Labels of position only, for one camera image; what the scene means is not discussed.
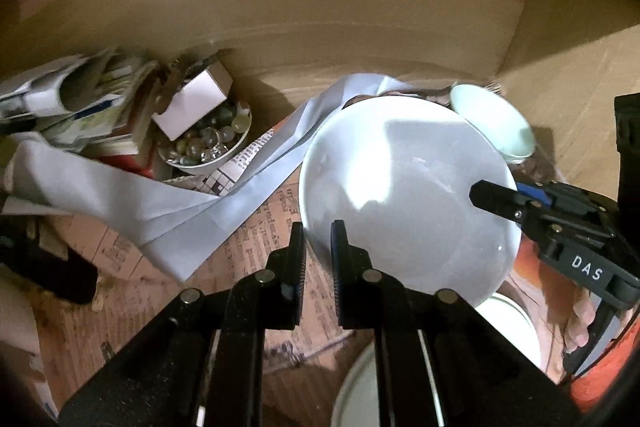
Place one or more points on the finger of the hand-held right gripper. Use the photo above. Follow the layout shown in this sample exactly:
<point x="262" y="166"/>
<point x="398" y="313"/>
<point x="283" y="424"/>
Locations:
<point x="500" y="202"/>
<point x="534" y="194"/>

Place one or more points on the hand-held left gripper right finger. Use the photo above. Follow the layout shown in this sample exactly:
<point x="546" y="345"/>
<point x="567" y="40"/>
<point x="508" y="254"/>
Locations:
<point x="340" y="267"/>

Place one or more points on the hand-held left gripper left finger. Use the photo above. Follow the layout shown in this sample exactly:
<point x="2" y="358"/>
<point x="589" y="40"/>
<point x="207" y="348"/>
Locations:
<point x="300" y="262"/>

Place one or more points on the white plate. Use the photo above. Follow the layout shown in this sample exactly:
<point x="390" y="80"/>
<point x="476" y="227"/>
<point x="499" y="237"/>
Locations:
<point x="400" y="197"/>
<point x="505" y="327"/>

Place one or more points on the person's right forearm orange sleeve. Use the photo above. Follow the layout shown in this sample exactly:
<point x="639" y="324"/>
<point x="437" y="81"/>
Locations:
<point x="612" y="367"/>

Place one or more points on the person's right hand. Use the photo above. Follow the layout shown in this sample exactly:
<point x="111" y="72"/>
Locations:
<point x="582" y="322"/>

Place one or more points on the mint green bowl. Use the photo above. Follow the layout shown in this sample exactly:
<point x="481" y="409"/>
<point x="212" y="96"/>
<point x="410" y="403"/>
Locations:
<point x="500" y="127"/>

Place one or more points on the white bowl of marbles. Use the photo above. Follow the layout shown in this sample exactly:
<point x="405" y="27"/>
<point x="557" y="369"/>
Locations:
<point x="210" y="147"/>

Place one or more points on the long white paper strip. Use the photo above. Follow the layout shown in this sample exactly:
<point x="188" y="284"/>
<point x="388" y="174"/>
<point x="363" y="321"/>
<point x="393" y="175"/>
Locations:
<point x="150" y="212"/>

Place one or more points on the small white box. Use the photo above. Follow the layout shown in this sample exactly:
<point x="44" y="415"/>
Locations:
<point x="192" y="104"/>

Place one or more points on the newspaper print paper mat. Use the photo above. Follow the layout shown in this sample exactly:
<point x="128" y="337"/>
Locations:
<point x="100" y="297"/>

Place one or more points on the stack of paper documents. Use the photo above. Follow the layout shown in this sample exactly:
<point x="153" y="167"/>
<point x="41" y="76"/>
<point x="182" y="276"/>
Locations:
<point x="75" y="107"/>

